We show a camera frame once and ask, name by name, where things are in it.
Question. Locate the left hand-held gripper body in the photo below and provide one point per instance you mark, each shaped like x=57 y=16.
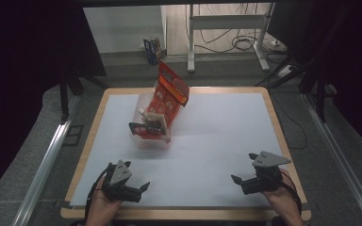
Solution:
x=121 y=174

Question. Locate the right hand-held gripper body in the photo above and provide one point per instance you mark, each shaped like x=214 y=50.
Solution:
x=265 y=179

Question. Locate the clear plastic container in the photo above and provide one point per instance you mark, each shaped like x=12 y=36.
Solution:
x=152 y=142

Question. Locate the small red black snack packet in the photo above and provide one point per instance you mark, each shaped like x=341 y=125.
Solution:
x=144 y=130

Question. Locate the beige red snack packet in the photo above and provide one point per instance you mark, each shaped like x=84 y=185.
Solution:
x=155 y=118

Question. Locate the large red snack packet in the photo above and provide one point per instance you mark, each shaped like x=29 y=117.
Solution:
x=169 y=94

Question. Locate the person's right hand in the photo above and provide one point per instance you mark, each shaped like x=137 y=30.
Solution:
x=279 y=197

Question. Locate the person's left hand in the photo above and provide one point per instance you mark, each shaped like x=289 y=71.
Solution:
x=102 y=205

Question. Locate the black metal stand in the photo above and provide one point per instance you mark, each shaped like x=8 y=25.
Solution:
x=64 y=94
x=320 y=94

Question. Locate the blue box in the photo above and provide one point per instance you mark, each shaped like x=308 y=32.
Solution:
x=152 y=51

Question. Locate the white power strip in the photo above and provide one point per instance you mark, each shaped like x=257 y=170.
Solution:
x=275 y=43

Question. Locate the white metal stand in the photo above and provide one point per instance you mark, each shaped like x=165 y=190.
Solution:
x=226 y=22

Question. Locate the black curtain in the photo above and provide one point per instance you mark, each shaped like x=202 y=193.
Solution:
x=358 y=62
x=19 y=78

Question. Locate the aluminium rail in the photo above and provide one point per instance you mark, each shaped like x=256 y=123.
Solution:
x=44 y=163
x=339 y=150

